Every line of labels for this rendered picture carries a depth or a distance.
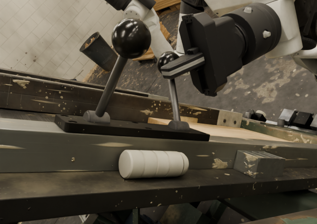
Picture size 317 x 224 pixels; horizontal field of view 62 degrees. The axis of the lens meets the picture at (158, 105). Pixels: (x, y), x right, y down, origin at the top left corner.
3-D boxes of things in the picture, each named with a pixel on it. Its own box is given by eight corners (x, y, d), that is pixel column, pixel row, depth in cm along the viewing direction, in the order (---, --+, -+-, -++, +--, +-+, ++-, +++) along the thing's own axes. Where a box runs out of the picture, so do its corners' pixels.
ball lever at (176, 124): (199, 133, 36) (184, 49, 40) (177, 131, 33) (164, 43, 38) (181, 140, 38) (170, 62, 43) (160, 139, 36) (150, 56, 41)
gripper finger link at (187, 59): (159, 72, 37) (190, 57, 40) (172, 74, 35) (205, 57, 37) (155, 62, 37) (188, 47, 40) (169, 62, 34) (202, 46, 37)
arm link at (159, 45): (141, 38, 101) (166, 75, 111) (149, 43, 92) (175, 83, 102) (163, 21, 101) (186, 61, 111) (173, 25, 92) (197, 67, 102)
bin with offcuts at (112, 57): (126, 54, 511) (102, 29, 478) (111, 74, 495) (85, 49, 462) (114, 56, 552) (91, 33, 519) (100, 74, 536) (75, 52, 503)
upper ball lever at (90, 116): (112, 140, 30) (164, 34, 24) (79, 138, 28) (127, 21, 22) (104, 119, 32) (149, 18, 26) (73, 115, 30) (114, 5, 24)
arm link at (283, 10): (279, 66, 42) (316, 43, 47) (264, -2, 39) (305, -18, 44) (227, 70, 52) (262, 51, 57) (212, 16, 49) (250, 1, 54)
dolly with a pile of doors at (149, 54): (175, 38, 409) (160, 19, 388) (157, 63, 393) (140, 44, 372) (153, 43, 458) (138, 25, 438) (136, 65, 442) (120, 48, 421)
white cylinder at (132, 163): (128, 183, 26) (187, 180, 30) (133, 154, 26) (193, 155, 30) (115, 172, 28) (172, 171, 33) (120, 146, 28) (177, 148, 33)
